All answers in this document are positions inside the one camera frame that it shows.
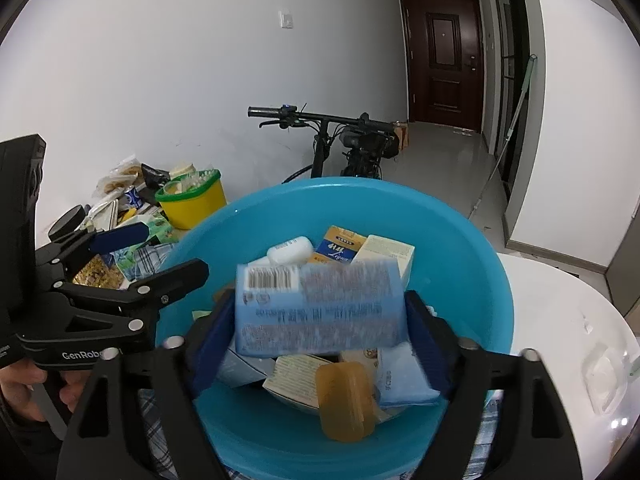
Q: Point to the black bicycle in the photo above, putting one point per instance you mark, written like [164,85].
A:
[350,135]

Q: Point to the brown paper bag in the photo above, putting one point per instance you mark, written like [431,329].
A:
[403,135]

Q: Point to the green printed packet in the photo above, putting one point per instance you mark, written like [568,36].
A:
[150,232]

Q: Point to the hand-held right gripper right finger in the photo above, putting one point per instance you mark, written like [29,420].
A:
[430,345]

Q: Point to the person's left hand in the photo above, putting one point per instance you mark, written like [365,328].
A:
[17,385]

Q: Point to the white wall switch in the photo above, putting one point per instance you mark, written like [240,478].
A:
[286,19]

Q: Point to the yellow bucket with green rim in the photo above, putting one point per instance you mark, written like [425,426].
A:
[192,205]

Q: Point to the beige carton box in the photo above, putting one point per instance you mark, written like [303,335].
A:
[390,250]

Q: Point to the blue plastic basin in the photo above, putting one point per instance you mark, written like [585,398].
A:
[450,240]

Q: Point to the clear snack bag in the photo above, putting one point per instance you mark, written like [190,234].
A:
[117,177]

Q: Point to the beige printed box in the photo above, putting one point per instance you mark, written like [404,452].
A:
[295,380]

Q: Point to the blue tissue packet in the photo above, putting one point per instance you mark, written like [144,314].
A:
[320,310]

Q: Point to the small white bottle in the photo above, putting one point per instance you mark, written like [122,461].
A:
[290,251]

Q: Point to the yellow and blue carton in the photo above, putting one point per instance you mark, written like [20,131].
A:
[337,245]

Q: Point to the black framed glass door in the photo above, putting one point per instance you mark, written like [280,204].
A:
[510,85]

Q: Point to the blue plaid shirt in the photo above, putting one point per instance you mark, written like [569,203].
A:
[150,262]

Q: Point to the black plastic bag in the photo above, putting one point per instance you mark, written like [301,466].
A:
[155,175]

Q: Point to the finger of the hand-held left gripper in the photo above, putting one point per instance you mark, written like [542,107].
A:
[165,282]
[120,238]

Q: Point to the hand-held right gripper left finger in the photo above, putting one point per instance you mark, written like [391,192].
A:
[215,340]

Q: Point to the dark brown door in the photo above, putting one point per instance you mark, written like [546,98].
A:
[442,60]

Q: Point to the orange translucent soap box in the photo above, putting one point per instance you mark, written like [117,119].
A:
[345,400]

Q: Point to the white and blue box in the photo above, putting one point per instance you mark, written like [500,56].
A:
[240,367]

